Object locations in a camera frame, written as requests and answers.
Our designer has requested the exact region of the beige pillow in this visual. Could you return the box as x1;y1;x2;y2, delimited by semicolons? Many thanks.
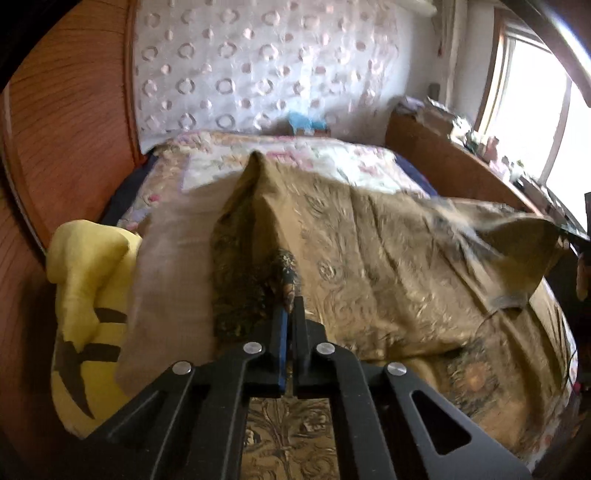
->
115;173;239;397

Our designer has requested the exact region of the yellow plush toy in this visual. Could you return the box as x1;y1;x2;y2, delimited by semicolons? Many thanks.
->
46;220;141;438

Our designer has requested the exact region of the blue tissue pack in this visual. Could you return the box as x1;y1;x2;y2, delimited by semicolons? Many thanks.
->
287;112;331;137

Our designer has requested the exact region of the window with wooden frame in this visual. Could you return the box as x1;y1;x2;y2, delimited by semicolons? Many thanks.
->
478;8;590;227

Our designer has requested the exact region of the white circle-pattern curtain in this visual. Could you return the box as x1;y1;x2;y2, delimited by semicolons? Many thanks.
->
134;1;401;150

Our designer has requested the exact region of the brown gold patterned garment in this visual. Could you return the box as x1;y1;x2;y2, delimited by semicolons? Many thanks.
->
211;152;571;466

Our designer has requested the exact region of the wooden headboard wardrobe panel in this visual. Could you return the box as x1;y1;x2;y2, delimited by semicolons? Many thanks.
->
0;0;144;416

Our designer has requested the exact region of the clutter on cabinet top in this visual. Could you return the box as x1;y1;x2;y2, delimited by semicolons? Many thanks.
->
392;97;585;232

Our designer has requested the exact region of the dark blue blanket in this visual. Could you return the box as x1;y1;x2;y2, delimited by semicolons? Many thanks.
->
394;153;438;196

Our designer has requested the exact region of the wooden low cabinet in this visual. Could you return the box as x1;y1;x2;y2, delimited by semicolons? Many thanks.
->
385;113;542;215

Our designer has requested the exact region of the floral quilt bedspread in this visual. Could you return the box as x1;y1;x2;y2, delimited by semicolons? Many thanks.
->
117;130;427;232

